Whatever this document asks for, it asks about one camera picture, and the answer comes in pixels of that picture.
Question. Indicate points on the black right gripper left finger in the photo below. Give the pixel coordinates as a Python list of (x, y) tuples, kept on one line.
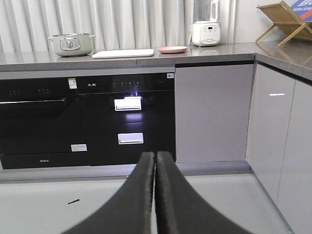
[(128, 211)]

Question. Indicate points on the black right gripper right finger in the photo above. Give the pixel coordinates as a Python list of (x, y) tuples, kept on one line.
[(180, 209)]

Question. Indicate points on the white bear print tray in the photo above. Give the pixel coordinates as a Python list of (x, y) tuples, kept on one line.
[(123, 53)]

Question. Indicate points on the pink round plate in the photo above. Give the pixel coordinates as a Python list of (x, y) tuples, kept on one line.
[(172, 49)]

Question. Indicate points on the black drawer disinfection cabinet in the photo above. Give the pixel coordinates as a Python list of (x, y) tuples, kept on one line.
[(126, 115)]

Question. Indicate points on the grey corner cabinet door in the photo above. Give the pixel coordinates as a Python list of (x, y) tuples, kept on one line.
[(280, 143)]

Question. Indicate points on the black built-in oven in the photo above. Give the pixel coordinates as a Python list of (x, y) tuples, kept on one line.
[(41, 124)]

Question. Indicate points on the pale green electric cooking pot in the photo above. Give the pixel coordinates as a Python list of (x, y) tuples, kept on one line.
[(68, 45)]

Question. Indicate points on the grey pleated curtain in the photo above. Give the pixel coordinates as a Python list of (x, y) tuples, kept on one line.
[(25, 25)]

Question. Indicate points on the wooden dish rack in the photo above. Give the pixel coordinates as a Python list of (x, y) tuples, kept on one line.
[(286, 19)]

